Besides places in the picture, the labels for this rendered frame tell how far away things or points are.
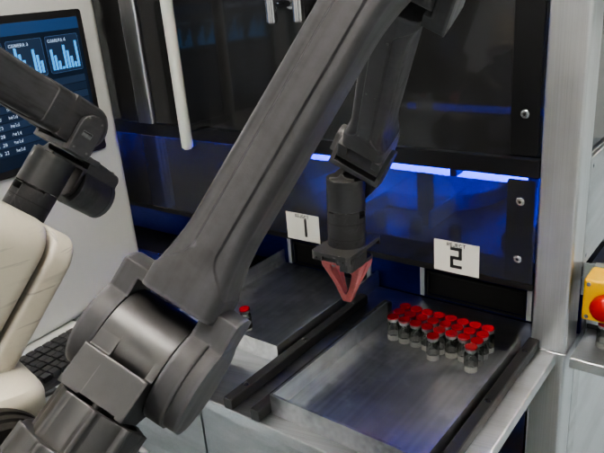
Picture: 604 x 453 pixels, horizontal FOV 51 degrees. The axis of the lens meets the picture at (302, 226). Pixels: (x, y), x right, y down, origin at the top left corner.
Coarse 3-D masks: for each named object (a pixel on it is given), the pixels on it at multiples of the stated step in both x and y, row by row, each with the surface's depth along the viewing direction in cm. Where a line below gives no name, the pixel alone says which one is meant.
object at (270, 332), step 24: (264, 264) 144; (288, 264) 148; (264, 288) 138; (288, 288) 137; (312, 288) 136; (336, 288) 135; (360, 288) 129; (264, 312) 128; (288, 312) 127; (312, 312) 126; (264, 336) 119; (288, 336) 112
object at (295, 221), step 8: (288, 216) 133; (296, 216) 132; (304, 216) 130; (312, 216) 129; (288, 224) 134; (296, 224) 133; (312, 224) 130; (288, 232) 135; (296, 232) 133; (304, 232) 132; (312, 232) 131; (304, 240) 133; (312, 240) 131
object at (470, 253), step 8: (440, 240) 112; (440, 248) 113; (448, 248) 112; (464, 248) 110; (472, 248) 109; (440, 256) 114; (448, 256) 113; (464, 256) 111; (472, 256) 110; (440, 264) 114; (448, 264) 113; (456, 264) 112; (464, 264) 111; (472, 264) 110; (456, 272) 113; (464, 272) 112; (472, 272) 111
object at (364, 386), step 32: (384, 320) 121; (352, 352) 111; (384, 352) 111; (416, 352) 110; (512, 352) 103; (288, 384) 99; (320, 384) 103; (352, 384) 103; (384, 384) 102; (416, 384) 101; (448, 384) 101; (480, 384) 100; (288, 416) 95; (320, 416) 91; (352, 416) 95; (384, 416) 95; (416, 416) 94; (448, 416) 93; (352, 448) 89; (384, 448) 85; (416, 448) 88
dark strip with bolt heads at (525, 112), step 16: (528, 0) 91; (544, 0) 90; (528, 16) 92; (544, 16) 90; (528, 32) 92; (544, 32) 91; (528, 48) 93; (544, 48) 92; (528, 64) 94; (512, 80) 96; (528, 80) 95; (512, 96) 97; (528, 96) 95; (512, 112) 98; (528, 112) 96; (512, 128) 98; (528, 128) 97; (512, 144) 99; (528, 144) 98
